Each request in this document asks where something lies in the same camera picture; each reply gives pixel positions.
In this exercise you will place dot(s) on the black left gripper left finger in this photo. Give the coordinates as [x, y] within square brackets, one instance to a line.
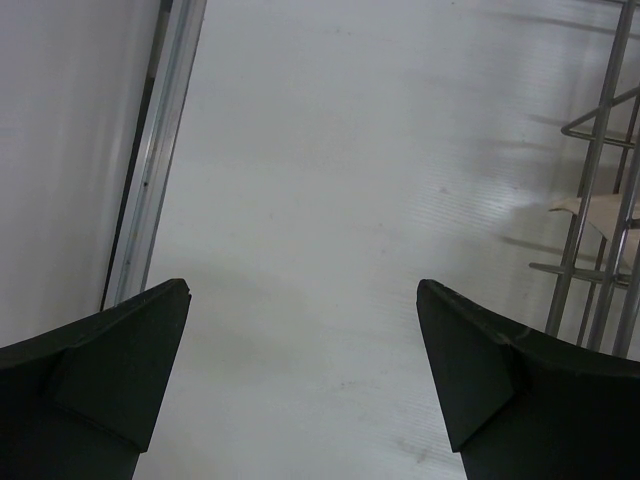
[82, 401]

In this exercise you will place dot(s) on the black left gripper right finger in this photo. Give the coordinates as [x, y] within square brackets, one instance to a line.
[520, 404]

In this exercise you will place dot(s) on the yellow square woven plate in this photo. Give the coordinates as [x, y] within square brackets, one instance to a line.
[602, 212]

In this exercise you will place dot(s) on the grey wire dish rack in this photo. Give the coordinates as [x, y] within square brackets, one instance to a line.
[602, 242]

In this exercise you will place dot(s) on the aluminium left side rail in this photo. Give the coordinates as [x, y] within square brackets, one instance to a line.
[173, 53]

